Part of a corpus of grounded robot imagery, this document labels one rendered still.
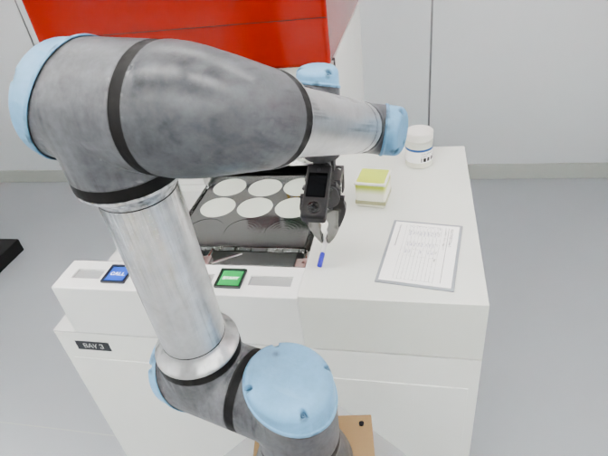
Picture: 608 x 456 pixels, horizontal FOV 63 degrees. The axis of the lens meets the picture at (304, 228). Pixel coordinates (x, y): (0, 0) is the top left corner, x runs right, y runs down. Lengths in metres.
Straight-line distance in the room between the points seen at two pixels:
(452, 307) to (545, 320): 1.41
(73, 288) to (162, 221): 0.67
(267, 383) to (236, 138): 0.35
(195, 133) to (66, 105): 0.12
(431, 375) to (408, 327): 0.14
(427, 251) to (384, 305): 0.17
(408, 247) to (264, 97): 0.69
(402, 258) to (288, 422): 0.49
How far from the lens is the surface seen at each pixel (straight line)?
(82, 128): 0.45
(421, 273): 0.98
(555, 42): 2.98
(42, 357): 2.59
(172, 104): 0.39
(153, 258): 0.55
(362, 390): 1.14
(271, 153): 0.43
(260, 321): 1.03
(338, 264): 1.02
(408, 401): 1.15
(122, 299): 1.13
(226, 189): 1.48
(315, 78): 0.86
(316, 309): 0.97
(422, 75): 2.94
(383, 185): 1.14
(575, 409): 2.07
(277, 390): 0.64
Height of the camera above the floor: 1.61
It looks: 35 degrees down
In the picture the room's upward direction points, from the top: 8 degrees counter-clockwise
